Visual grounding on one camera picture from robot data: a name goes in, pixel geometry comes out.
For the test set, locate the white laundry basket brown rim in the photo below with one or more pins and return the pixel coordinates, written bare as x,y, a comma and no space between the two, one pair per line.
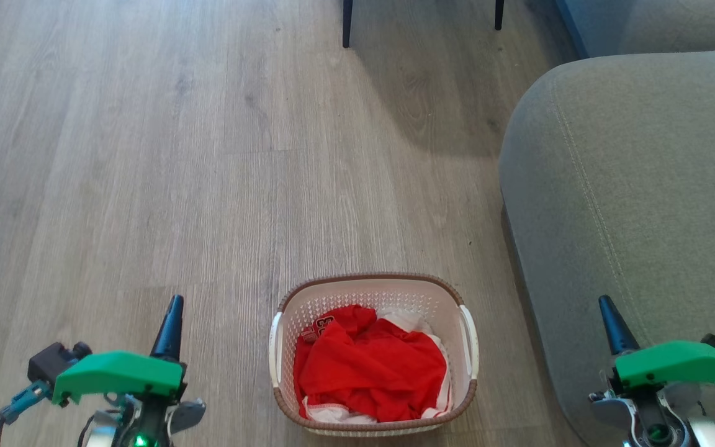
388,293

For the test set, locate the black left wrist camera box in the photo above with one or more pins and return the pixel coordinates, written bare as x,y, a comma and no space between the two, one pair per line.
50,363

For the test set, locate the grey sofa cushion blue edge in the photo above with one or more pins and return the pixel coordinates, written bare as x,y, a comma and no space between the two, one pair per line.
661,25

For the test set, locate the red shirt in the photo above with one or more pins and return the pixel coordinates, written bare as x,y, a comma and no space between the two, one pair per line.
370,369

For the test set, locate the grey fabric sofa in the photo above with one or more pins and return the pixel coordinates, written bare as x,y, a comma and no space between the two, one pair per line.
618,174

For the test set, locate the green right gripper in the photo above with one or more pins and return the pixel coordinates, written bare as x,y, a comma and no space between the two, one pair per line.
674,363

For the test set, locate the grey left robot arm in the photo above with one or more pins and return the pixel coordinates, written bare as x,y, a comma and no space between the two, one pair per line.
187,415

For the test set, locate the black furniture leg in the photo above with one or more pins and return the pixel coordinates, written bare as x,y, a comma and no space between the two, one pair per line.
499,13
347,25

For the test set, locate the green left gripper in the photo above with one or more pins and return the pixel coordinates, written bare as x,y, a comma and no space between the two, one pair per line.
118,372

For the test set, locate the white garment red trim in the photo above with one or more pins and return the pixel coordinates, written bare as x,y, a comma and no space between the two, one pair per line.
410,320

